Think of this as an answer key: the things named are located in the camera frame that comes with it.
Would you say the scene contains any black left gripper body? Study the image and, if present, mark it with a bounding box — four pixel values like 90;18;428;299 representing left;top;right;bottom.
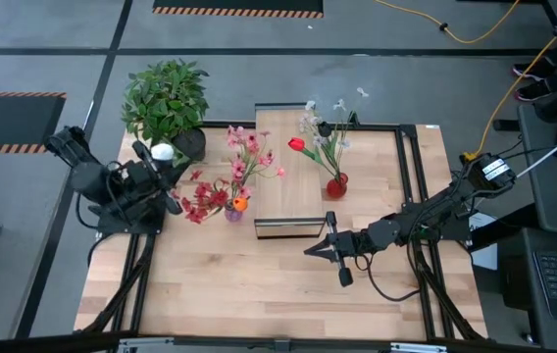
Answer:
124;140;184;216

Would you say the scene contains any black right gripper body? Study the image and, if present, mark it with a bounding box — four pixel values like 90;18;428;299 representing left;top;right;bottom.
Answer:
326;210;376;288

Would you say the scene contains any white tulip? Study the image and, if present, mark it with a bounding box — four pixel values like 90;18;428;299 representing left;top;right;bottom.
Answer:
150;142;192;171

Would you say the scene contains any red blossom spray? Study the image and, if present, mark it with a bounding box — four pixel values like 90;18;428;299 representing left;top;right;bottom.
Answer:
170;169;234;226

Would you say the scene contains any red glass vase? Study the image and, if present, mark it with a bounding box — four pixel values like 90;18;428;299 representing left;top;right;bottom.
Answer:
326;172;350;200

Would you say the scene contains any pink blossom spray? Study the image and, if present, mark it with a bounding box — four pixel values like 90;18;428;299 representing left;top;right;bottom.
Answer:
226;124;287;205

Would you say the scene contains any purple glass vase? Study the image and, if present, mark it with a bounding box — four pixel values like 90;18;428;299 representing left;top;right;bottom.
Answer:
223;200;244;224

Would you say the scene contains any red tulip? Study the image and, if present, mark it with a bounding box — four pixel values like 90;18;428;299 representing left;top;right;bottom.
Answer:
286;136;338;183

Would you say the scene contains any potted green plant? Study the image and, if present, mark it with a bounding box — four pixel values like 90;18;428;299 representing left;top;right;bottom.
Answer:
121;58;211;166

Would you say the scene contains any black gantry bar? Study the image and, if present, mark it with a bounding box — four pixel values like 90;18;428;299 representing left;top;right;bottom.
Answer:
0;331;557;353

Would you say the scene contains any hazard-striped black floor mat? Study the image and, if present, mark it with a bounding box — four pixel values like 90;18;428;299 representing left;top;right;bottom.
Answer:
0;90;68;155
152;0;325;20

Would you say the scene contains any dark desk with keyboard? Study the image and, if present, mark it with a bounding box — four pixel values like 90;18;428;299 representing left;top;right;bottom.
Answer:
496;227;557;353

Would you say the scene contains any person's shoe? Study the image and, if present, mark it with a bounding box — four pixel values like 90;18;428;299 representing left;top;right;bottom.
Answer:
512;61;554;82
513;78;553;103

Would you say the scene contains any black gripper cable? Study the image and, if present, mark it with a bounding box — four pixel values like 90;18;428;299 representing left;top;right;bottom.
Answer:
354;252;425;303

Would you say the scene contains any wooden shelf with black frame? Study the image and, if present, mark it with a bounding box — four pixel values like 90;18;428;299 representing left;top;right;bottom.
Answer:
253;102;328;240

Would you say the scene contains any yellow cable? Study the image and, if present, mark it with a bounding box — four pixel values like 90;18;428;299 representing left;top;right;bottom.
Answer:
459;2;557;166
374;0;523;45

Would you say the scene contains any white cable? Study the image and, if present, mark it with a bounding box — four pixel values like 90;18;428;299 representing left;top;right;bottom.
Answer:
516;122;557;178

